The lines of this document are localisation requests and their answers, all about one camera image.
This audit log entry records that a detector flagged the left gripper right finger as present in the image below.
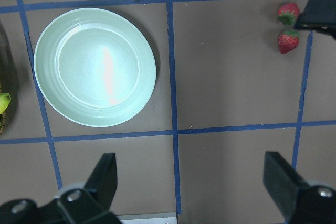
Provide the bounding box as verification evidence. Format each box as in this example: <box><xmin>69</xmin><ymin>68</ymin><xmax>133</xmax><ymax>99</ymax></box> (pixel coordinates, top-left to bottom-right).
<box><xmin>263</xmin><ymin>151</ymin><xmax>310</xmax><ymax>219</ymax></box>

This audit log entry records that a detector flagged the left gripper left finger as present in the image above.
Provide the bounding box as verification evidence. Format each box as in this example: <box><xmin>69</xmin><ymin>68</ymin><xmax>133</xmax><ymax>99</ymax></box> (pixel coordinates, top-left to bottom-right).
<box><xmin>84</xmin><ymin>153</ymin><xmax>116</xmax><ymax>208</ymax></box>

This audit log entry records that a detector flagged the strawberry bottom right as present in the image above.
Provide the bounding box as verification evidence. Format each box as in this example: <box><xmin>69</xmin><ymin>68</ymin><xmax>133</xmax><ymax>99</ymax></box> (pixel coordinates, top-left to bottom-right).
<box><xmin>277</xmin><ymin>30</ymin><xmax>299</xmax><ymax>54</ymax></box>

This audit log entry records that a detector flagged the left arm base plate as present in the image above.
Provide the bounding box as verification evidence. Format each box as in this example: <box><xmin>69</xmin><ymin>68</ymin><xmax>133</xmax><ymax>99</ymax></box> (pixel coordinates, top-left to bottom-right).
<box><xmin>117</xmin><ymin>212</ymin><xmax>178</xmax><ymax>224</ymax></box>

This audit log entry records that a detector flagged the wicker basket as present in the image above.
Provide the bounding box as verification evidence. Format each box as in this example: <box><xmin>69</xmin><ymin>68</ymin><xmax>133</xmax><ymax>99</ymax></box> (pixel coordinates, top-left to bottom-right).
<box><xmin>1</xmin><ymin>24</ymin><xmax>17</xmax><ymax>135</ymax></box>

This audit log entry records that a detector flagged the strawberry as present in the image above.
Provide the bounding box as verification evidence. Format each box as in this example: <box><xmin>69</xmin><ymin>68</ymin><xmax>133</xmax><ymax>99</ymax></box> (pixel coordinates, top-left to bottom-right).
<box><xmin>277</xmin><ymin>30</ymin><xmax>299</xmax><ymax>54</ymax></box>
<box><xmin>277</xmin><ymin>2</ymin><xmax>300</xmax><ymax>25</ymax></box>

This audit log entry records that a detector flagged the strawberry left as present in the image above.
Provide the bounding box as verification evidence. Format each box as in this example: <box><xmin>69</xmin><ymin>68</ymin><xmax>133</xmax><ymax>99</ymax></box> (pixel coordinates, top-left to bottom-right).
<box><xmin>277</xmin><ymin>2</ymin><xmax>300</xmax><ymax>25</ymax></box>

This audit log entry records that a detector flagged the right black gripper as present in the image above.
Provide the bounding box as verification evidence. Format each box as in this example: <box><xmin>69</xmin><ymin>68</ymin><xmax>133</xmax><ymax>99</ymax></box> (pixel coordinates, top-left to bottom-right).
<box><xmin>294</xmin><ymin>0</ymin><xmax>335</xmax><ymax>39</ymax></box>

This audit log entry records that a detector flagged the light green plate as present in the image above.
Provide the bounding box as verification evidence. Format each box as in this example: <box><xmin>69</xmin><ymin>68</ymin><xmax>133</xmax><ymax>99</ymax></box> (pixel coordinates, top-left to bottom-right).
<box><xmin>34</xmin><ymin>8</ymin><xmax>156</xmax><ymax>127</ymax></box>

